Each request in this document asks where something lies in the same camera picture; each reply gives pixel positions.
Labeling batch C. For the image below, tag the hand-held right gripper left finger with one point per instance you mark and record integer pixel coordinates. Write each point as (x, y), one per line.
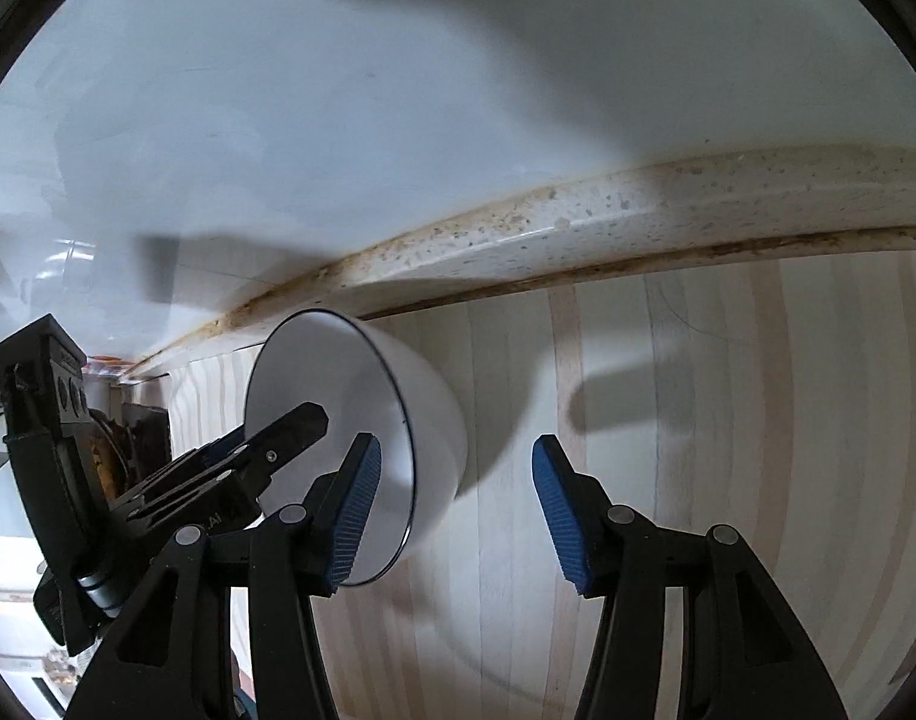
(356, 510)

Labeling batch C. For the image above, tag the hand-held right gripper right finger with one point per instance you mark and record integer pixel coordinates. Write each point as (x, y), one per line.
(559, 510)

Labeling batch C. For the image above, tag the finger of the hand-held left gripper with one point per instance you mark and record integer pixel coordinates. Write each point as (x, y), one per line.
(285, 439)
(218, 448)

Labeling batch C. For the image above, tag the white bowl with dark rim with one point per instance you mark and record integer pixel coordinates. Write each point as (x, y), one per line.
(428, 405)

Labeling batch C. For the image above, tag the striped cat print mat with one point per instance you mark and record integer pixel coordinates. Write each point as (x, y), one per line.
(728, 405)

